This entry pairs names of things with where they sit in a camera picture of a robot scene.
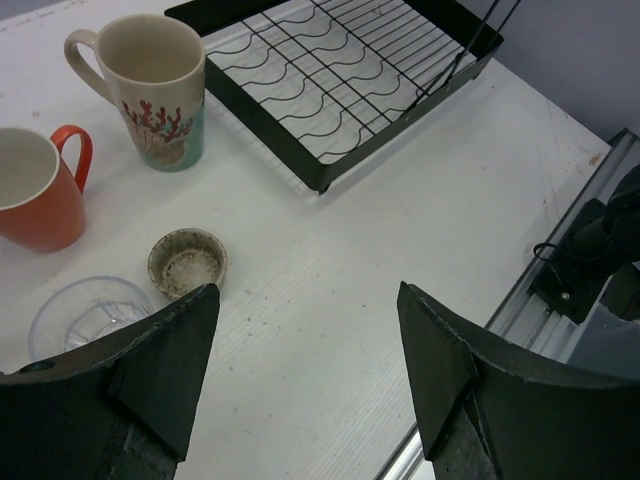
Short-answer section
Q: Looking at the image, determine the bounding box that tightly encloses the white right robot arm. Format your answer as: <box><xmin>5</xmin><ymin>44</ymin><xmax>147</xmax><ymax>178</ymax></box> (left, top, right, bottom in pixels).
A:
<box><xmin>567</xmin><ymin>166</ymin><xmax>639</xmax><ymax>320</ymax></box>

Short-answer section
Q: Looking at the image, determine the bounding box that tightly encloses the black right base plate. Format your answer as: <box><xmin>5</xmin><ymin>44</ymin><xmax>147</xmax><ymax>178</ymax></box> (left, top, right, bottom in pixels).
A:
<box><xmin>531</xmin><ymin>199</ymin><xmax>605</xmax><ymax>324</ymax></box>

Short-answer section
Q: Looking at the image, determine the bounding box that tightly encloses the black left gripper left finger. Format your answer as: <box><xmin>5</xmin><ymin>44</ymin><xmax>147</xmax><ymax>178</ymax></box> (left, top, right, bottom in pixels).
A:
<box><xmin>1</xmin><ymin>284</ymin><xmax>220</xmax><ymax>479</ymax></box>

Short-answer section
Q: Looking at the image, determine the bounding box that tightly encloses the clear glass cup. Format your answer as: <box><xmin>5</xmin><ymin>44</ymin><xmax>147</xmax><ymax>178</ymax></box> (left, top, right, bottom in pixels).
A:
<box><xmin>27</xmin><ymin>275</ymin><xmax>154</xmax><ymax>362</ymax></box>

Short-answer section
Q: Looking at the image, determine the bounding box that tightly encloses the tall floral cream mug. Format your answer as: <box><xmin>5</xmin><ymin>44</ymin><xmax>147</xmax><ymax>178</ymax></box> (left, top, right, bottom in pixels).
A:
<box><xmin>64</xmin><ymin>14</ymin><xmax>206</xmax><ymax>172</ymax></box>

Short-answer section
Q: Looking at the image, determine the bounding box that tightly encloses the small beige patterned cup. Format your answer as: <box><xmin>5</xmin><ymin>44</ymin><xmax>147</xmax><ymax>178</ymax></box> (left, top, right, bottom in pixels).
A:
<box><xmin>147</xmin><ymin>228</ymin><xmax>229</xmax><ymax>301</ymax></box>

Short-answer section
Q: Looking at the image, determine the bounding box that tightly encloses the aluminium mounting rail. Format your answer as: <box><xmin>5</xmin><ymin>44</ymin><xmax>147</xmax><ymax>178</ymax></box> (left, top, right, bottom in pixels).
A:
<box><xmin>381</xmin><ymin>130</ymin><xmax>639</xmax><ymax>479</ymax></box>

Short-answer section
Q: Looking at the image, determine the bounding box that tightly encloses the black wire dish rack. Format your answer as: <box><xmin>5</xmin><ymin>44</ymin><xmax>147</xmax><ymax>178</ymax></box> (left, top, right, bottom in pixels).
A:
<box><xmin>166</xmin><ymin>0</ymin><xmax>503</xmax><ymax>193</ymax></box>

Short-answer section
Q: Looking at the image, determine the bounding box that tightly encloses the orange ceramic mug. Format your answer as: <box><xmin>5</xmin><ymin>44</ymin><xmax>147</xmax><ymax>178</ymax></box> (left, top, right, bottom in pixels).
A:
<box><xmin>1</xmin><ymin>125</ymin><xmax>93</xmax><ymax>252</ymax></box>

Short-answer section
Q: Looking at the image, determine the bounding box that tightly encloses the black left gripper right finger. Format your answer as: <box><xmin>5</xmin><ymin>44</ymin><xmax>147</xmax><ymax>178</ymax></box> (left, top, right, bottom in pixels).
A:
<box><xmin>397</xmin><ymin>283</ymin><xmax>639</xmax><ymax>479</ymax></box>

